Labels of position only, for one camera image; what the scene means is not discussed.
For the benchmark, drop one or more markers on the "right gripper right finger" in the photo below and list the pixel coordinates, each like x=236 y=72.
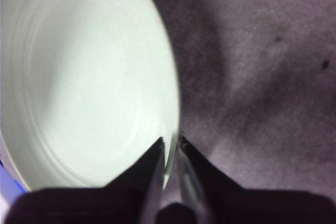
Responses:
x=262 y=205

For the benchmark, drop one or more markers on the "pale green round plate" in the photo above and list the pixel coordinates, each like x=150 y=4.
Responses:
x=78 y=77

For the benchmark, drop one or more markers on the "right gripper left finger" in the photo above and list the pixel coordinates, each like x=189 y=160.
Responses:
x=92 y=205

